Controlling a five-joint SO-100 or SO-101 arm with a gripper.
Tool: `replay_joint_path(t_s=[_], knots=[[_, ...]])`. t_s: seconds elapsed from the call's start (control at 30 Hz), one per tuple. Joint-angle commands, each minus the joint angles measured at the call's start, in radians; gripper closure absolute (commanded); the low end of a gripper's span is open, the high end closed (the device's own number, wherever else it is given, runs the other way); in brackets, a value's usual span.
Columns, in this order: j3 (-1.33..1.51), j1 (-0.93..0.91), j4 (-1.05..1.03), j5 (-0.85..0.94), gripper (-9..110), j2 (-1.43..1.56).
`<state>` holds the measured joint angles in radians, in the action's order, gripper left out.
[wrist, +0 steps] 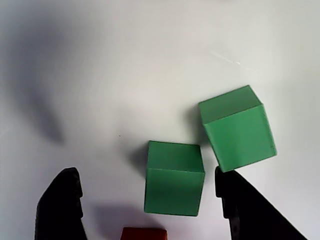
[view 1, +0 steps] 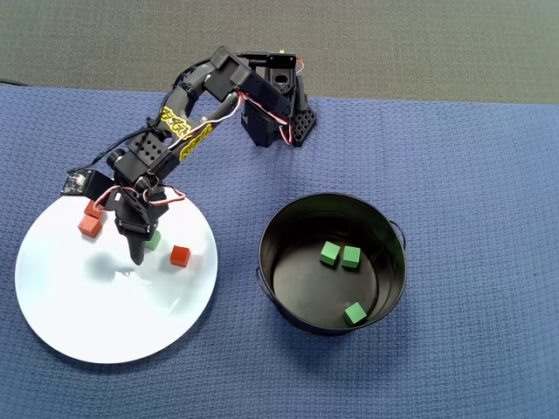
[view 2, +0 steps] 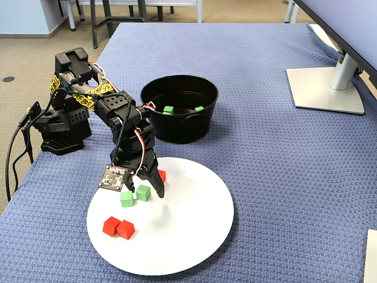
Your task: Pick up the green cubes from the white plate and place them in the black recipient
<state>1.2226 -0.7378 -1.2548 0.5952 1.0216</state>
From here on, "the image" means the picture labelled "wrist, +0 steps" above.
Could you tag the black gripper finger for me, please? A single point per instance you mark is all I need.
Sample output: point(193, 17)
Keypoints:
point(250, 215)
point(60, 212)

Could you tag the green cube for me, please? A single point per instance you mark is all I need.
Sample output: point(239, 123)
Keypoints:
point(174, 190)
point(240, 137)

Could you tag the red cube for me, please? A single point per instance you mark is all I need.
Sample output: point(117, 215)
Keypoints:
point(143, 233)

